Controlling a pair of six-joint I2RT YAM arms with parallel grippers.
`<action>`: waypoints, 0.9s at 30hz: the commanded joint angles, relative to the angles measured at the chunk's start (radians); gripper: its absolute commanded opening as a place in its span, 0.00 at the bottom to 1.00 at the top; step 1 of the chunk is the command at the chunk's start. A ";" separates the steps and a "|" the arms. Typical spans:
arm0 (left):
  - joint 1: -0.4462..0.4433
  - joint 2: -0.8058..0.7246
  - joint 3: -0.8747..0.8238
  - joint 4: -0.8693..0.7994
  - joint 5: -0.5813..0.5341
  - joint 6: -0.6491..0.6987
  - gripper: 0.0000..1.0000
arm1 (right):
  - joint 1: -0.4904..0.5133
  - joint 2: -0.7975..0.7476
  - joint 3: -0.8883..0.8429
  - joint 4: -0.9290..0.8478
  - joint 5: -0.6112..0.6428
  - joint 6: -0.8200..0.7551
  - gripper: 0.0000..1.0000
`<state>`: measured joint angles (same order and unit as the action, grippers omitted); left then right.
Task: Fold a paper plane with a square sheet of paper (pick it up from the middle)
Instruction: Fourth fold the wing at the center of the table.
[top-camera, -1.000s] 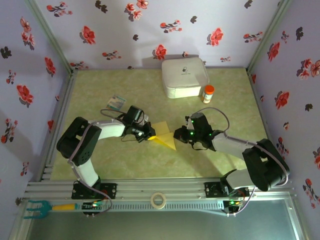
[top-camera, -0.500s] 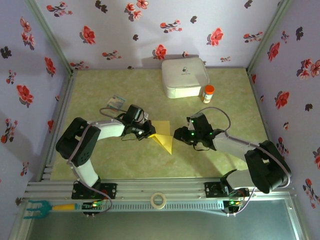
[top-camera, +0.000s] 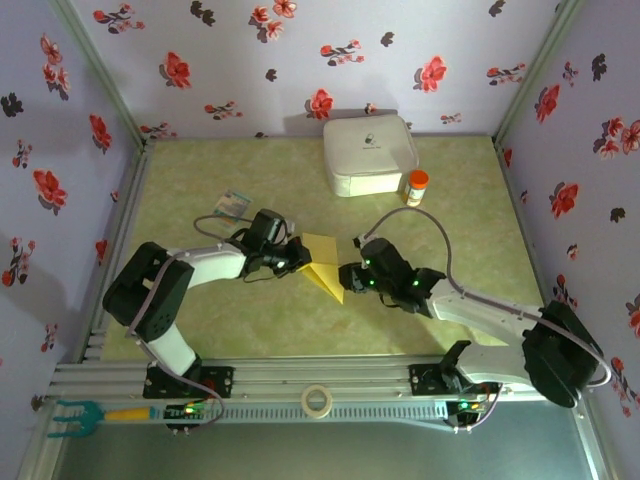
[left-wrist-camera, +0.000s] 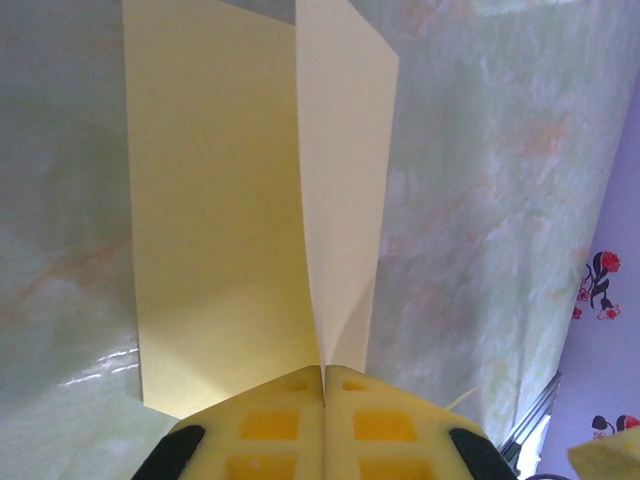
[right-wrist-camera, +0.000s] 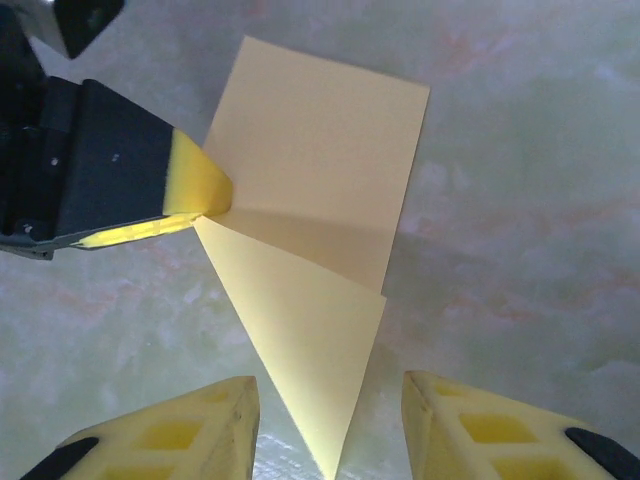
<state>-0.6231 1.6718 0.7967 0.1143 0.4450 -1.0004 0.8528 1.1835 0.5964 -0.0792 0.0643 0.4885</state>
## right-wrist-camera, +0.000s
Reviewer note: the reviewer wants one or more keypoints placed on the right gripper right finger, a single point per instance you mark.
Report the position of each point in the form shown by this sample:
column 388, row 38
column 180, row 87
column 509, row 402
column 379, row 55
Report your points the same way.
column 500, row 440

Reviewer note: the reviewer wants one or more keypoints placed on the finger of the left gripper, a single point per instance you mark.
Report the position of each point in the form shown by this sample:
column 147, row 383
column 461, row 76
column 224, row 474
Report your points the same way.
column 125, row 170
column 135, row 232

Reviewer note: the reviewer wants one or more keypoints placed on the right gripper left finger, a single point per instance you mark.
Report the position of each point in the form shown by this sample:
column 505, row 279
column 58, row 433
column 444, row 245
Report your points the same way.
column 175, row 435

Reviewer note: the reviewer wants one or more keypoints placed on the yellow paper sheet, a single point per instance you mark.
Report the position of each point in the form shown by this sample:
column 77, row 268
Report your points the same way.
column 310, row 150

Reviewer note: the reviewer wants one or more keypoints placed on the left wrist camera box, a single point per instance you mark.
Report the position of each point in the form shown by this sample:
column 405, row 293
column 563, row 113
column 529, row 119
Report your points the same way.
column 85, row 25

